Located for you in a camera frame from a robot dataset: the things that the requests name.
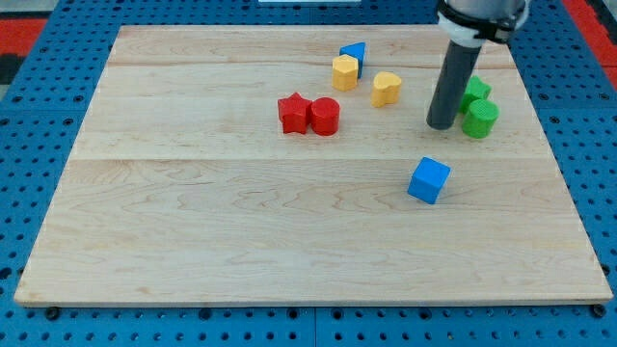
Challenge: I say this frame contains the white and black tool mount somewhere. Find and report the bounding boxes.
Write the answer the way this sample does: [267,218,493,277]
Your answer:
[437,0,530,48]

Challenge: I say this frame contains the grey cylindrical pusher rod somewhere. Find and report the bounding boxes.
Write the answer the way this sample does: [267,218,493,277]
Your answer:
[426,40,481,130]

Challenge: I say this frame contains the yellow heart block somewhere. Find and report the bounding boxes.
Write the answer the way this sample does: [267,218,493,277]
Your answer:
[370,71,402,108]

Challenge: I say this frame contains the green star block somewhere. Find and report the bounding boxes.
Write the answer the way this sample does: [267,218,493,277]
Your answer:
[459,75,493,114]

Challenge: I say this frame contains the green cylinder block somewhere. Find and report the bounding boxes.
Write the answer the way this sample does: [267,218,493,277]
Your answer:
[462,99,499,139]

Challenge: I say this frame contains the blue triangle block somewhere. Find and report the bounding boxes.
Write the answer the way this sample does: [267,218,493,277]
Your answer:
[338,41,366,79]

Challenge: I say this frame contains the blue cube block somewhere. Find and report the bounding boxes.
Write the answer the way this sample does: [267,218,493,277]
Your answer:
[407,157,451,204]

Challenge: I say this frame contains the yellow hexagon block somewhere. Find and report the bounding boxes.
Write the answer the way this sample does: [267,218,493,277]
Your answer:
[332,54,359,92]

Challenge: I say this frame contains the red cylinder block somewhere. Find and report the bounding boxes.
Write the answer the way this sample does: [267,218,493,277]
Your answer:
[310,97,340,136]

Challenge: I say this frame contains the red star block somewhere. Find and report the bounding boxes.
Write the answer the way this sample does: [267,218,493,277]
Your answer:
[278,93,312,134]

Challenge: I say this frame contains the wooden board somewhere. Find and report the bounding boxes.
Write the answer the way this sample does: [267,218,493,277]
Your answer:
[14,25,613,307]

